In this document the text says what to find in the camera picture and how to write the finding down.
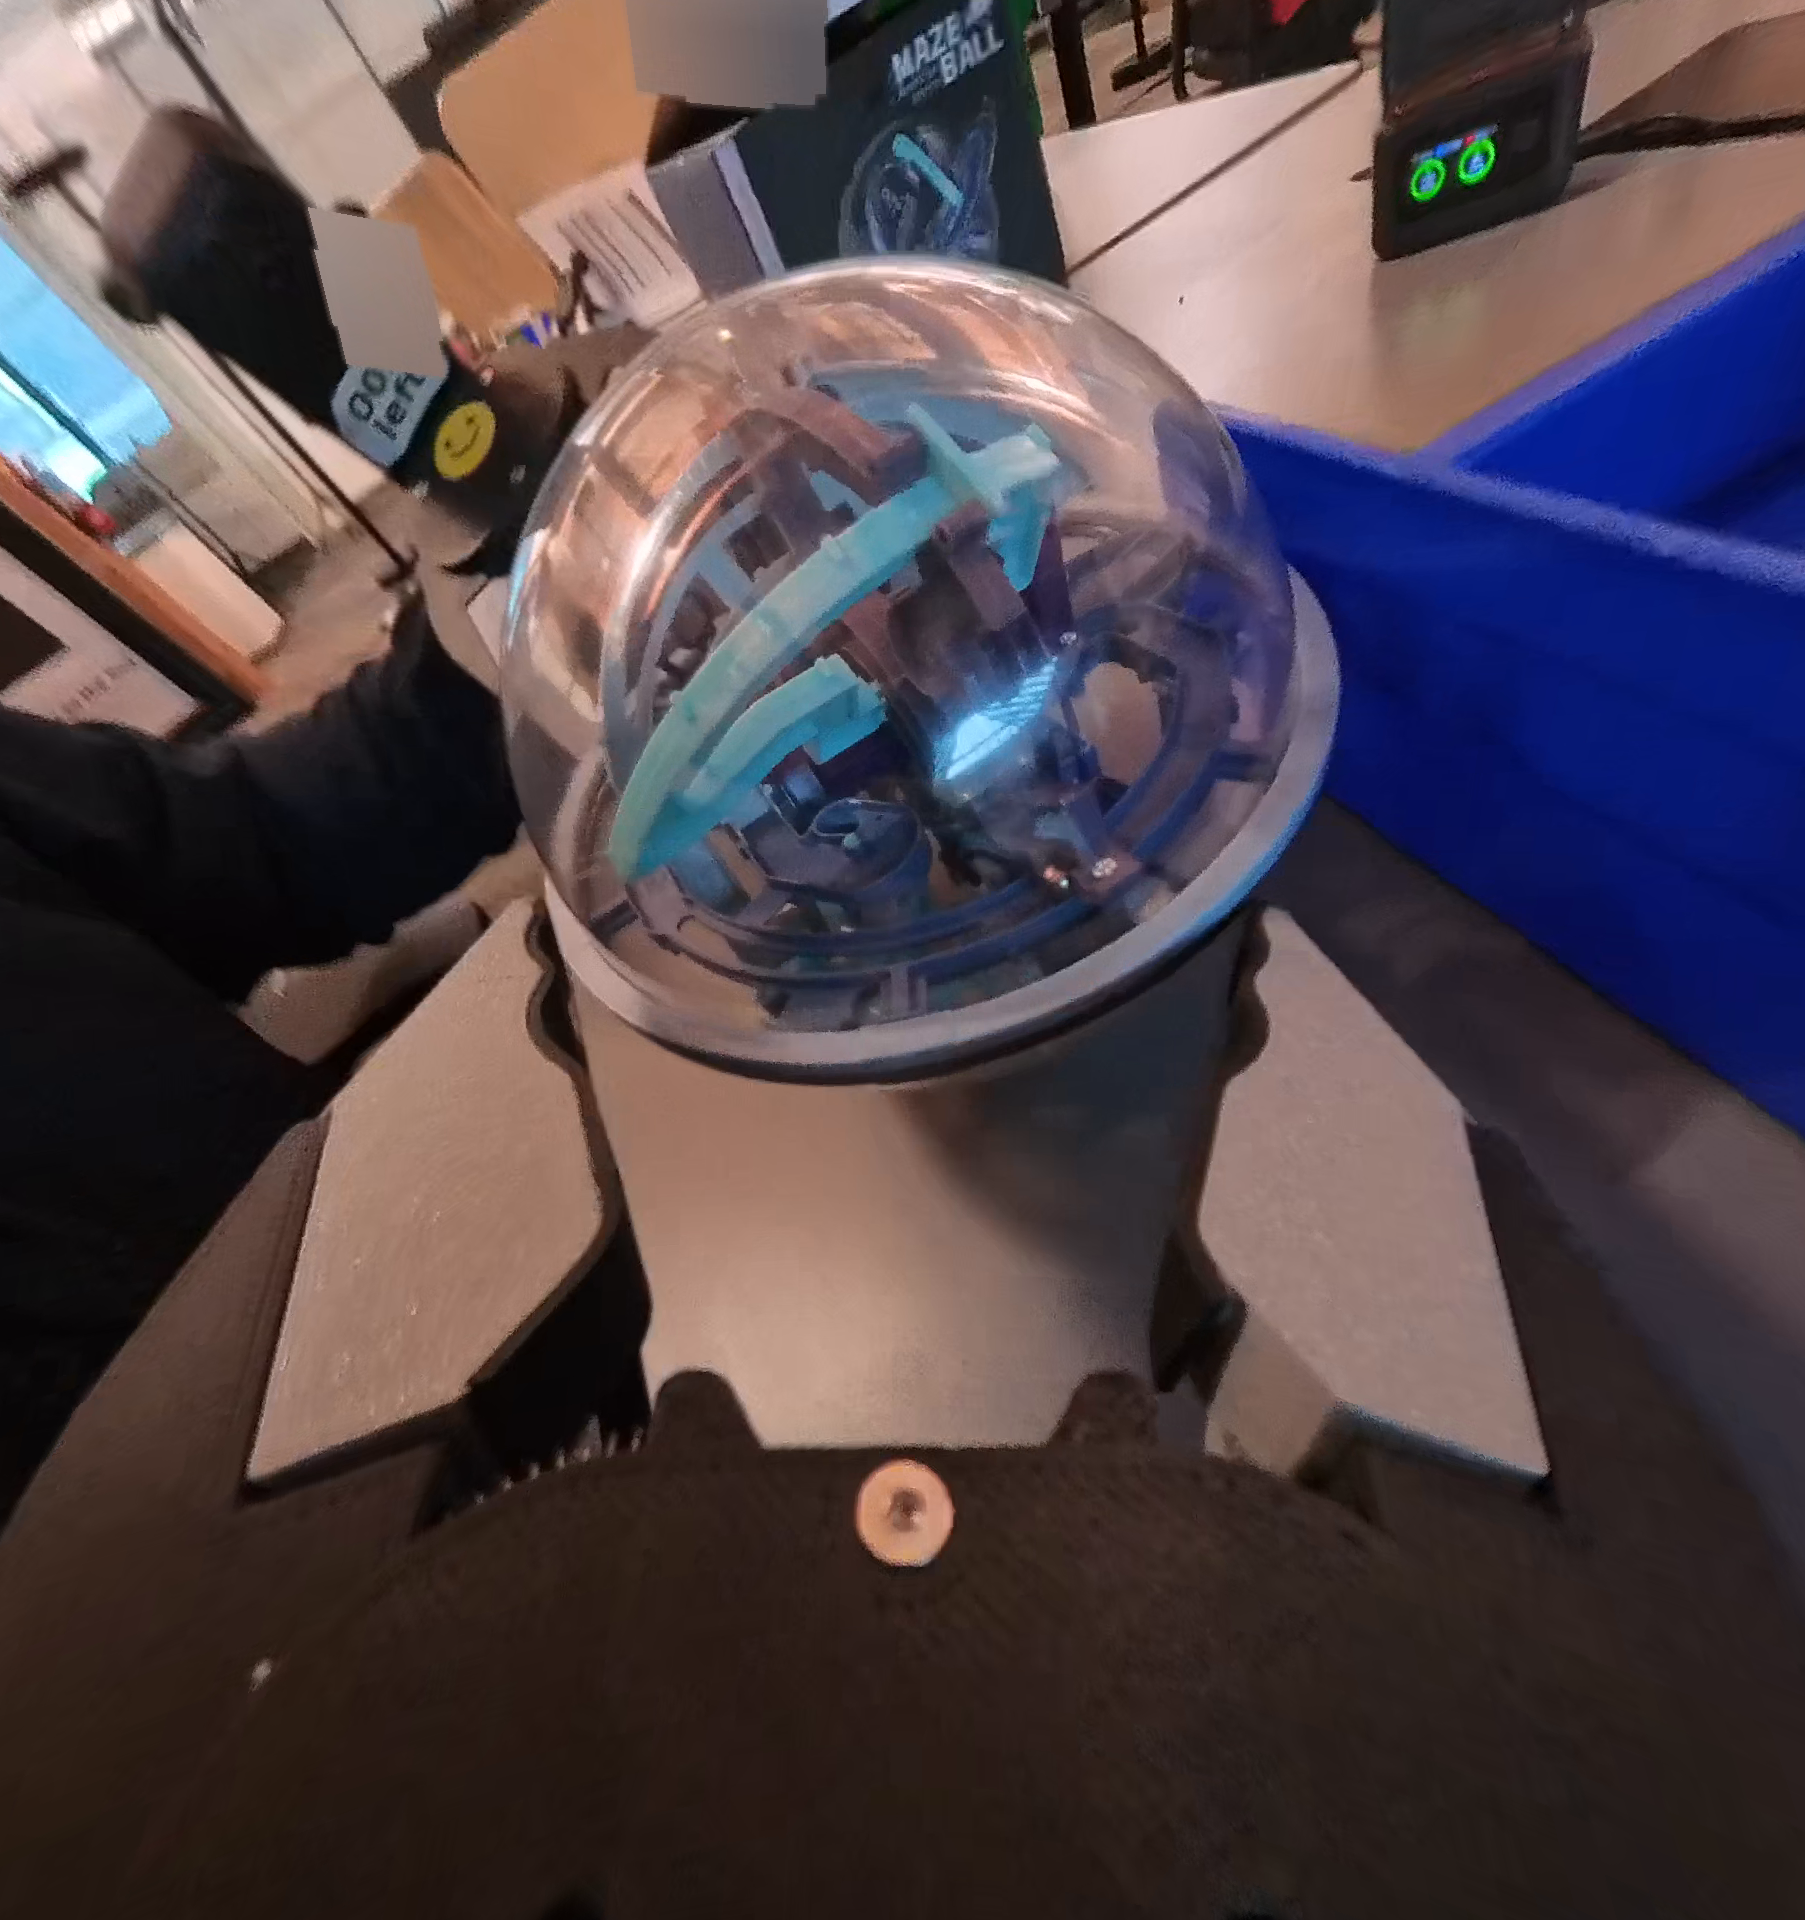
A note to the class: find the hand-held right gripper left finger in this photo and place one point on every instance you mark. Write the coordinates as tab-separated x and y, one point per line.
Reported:
421	1259

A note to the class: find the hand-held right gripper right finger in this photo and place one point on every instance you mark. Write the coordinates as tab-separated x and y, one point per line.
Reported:
1369	1259

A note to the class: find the clear plastic maze ball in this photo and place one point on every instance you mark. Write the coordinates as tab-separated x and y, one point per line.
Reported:
919	672

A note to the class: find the person's left forearm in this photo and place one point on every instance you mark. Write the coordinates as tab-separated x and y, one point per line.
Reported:
243	840

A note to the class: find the black office chair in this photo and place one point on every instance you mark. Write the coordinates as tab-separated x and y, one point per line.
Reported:
390	973

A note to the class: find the brown cardboard box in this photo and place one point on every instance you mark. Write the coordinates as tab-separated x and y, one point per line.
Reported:
544	89

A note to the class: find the person's black clothing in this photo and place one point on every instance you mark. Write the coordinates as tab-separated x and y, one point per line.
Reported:
62	1172

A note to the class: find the printed paper sheet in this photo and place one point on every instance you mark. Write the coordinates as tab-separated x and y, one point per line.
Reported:
609	247

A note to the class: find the framed marker sign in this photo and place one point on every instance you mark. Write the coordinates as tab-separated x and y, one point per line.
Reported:
30	627

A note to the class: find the large blue plastic bin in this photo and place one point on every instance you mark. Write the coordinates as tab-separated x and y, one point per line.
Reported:
1590	720

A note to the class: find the dark printed game box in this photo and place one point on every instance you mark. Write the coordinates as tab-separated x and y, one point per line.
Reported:
932	133

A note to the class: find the black device with green display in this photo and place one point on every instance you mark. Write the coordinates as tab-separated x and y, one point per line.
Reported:
1471	133

